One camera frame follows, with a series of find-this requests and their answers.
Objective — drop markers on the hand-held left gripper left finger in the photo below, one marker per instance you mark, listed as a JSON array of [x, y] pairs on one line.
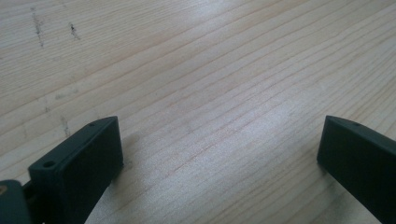
[[81, 168]]

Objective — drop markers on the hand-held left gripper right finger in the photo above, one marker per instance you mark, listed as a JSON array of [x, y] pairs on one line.
[[361, 158]]

